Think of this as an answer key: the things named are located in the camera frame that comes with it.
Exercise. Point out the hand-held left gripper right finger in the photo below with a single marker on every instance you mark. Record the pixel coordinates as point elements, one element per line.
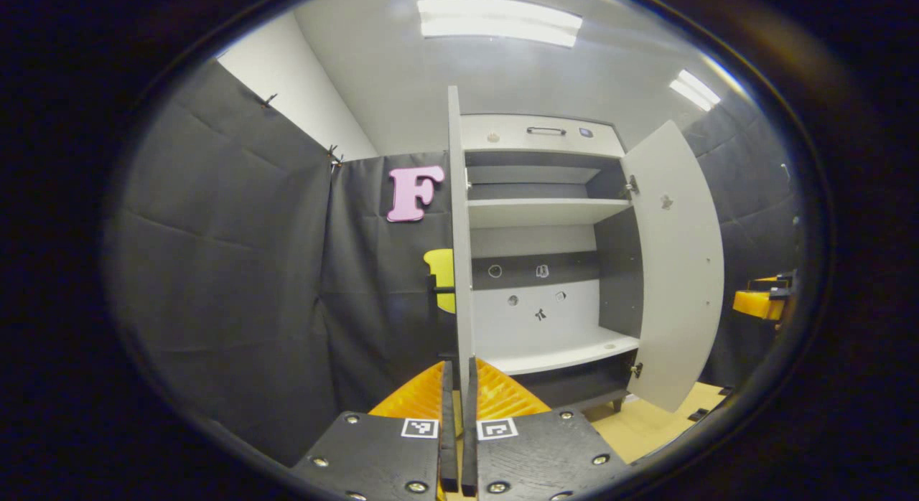
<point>469,443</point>

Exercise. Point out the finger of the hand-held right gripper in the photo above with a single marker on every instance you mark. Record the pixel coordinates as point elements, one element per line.
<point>779,281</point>
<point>761,305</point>

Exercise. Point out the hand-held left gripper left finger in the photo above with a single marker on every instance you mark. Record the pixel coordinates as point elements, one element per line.
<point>448,443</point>

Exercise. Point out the grey cabinet door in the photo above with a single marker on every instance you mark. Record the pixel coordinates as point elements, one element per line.
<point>459,235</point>
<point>675,271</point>

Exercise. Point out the grey double-door shoe cabinet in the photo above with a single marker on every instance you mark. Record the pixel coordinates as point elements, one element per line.
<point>617,271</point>

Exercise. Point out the grey cabinet drawer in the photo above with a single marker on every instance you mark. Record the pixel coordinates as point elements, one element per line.
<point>553,146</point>

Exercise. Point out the small black clip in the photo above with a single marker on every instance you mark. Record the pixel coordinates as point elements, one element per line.
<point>698,415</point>

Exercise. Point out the small ceiling light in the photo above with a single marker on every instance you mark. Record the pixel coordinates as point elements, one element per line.
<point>695,90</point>

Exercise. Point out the large ceiling light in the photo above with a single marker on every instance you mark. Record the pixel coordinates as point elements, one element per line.
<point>502,20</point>

